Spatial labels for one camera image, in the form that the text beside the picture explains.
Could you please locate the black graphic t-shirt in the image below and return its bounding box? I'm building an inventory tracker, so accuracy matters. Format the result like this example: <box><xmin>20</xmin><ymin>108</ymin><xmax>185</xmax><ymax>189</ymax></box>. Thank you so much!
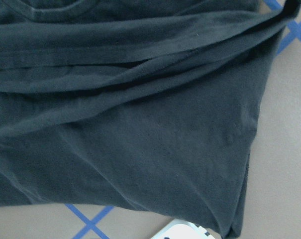
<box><xmin>0</xmin><ymin>0</ymin><xmax>301</xmax><ymax>239</ymax></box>

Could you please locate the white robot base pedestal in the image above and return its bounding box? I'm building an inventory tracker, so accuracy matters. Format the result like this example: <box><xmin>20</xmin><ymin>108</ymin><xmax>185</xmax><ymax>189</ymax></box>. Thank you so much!
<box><xmin>151</xmin><ymin>219</ymin><xmax>215</xmax><ymax>239</ymax></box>

